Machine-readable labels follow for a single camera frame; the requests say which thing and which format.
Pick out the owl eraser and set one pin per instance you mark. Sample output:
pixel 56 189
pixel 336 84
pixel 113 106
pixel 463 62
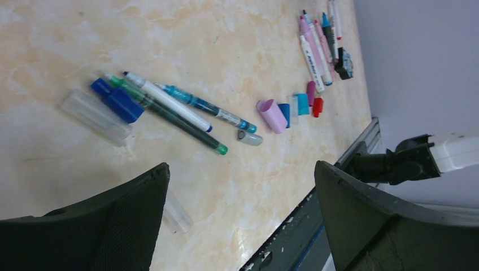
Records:
pixel 344 66

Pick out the grey white marker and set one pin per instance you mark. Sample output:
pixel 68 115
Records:
pixel 310 60

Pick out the light blue highlighter cap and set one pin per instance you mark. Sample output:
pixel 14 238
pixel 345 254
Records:
pixel 302 104

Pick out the purple highlighter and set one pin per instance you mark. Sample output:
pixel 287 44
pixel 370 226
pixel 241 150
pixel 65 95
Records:
pixel 306 31

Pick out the green pen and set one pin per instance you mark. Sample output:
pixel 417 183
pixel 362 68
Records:
pixel 167 114

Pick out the clear green pen cap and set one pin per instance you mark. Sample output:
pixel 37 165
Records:
pixel 91 112

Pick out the purple highlighter cap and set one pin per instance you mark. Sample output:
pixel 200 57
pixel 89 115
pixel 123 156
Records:
pixel 273 116

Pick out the black highlighter blue cap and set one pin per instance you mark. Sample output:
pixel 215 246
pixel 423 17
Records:
pixel 328 32

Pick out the pink highlighter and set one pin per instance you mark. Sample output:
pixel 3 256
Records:
pixel 326 49

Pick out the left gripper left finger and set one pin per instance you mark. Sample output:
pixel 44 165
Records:
pixel 114 230

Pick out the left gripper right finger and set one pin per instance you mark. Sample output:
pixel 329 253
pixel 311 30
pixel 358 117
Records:
pixel 369 229

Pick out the grey marker cap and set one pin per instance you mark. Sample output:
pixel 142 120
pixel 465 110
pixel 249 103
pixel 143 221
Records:
pixel 250 139

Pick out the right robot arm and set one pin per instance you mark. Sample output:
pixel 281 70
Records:
pixel 418 158

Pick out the thick blue whiteboard marker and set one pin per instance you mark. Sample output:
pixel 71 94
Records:
pixel 327 79

